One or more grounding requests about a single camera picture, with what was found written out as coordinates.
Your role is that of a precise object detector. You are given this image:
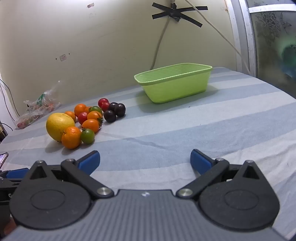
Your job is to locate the grey cable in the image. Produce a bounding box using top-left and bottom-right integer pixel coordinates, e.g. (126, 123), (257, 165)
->
(150, 16), (172, 70)

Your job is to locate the black cable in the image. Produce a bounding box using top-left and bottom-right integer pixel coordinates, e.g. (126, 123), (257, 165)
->
(0, 79), (21, 123)

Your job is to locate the striped blue grey cloth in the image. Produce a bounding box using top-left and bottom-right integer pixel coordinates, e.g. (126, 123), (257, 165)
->
(0, 67), (296, 234)

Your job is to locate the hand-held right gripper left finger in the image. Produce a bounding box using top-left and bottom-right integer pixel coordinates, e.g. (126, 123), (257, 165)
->
(23, 151), (114, 200)

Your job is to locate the large tangerine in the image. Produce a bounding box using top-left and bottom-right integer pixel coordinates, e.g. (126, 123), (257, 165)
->
(61, 126), (82, 150)

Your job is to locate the white window frame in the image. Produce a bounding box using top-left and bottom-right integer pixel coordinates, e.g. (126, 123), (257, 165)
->
(225, 0), (296, 93)

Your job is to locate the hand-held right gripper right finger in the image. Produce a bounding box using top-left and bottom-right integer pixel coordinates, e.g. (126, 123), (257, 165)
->
(176, 149), (266, 200)

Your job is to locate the large yellow citrus fruit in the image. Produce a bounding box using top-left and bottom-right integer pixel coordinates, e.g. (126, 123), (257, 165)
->
(46, 113), (76, 142)

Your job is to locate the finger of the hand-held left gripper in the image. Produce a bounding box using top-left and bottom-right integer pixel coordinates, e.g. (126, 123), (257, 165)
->
(0, 168), (30, 186)

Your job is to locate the black tape cross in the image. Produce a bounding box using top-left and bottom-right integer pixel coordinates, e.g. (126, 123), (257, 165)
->
(152, 2), (208, 28)

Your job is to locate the green plastic basket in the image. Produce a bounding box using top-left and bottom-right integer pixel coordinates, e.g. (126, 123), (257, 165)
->
(134, 63), (213, 104)

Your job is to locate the white cable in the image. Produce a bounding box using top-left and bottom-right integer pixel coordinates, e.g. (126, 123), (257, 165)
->
(184, 0), (251, 75)

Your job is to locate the clear plastic bag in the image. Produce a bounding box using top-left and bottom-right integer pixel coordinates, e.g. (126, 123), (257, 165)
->
(17, 81), (62, 129)

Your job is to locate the smartphone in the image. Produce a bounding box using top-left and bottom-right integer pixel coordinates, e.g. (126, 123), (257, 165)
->
(0, 152), (9, 170)

